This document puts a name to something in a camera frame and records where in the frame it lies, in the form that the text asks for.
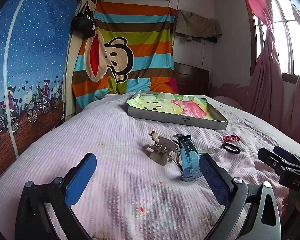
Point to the window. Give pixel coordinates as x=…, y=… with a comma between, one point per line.
x=282, y=35

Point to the pink pillow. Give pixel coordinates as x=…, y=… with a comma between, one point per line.
x=227, y=100

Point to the colourful printed cloth lining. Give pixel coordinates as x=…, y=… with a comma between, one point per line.
x=172, y=104

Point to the beige hair claw clip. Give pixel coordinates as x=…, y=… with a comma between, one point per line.
x=161, y=150

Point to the blue printed fabric wardrobe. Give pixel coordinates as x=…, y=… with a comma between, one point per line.
x=25, y=67

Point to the striped monkey print sheet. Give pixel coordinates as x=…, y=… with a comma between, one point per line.
x=125, y=50

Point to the grey shallow cardboard box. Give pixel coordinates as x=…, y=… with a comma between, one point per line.
x=176, y=118

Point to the person's right hand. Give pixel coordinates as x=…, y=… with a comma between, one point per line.
x=285, y=201

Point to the dark wooden headboard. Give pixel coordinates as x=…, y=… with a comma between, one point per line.
x=192, y=78

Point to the black tote bag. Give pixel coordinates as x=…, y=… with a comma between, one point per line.
x=83, y=21

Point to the white hair pin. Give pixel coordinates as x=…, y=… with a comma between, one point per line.
x=207, y=150

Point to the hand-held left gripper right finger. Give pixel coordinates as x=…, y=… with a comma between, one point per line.
x=213, y=180

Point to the small chicken charm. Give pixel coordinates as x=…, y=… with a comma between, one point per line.
x=153, y=135

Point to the pink curtain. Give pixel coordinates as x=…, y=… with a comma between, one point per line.
x=272, y=62

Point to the blue wrist watch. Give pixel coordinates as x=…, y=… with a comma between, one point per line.
x=187, y=158

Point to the khaki hanging garment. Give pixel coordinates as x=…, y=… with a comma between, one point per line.
x=197, y=26

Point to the pink striped bedspread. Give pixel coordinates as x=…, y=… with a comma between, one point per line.
x=120, y=170

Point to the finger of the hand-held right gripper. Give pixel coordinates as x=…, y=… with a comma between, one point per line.
x=285, y=152
x=266, y=156

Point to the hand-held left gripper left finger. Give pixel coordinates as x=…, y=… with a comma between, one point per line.
x=80, y=178

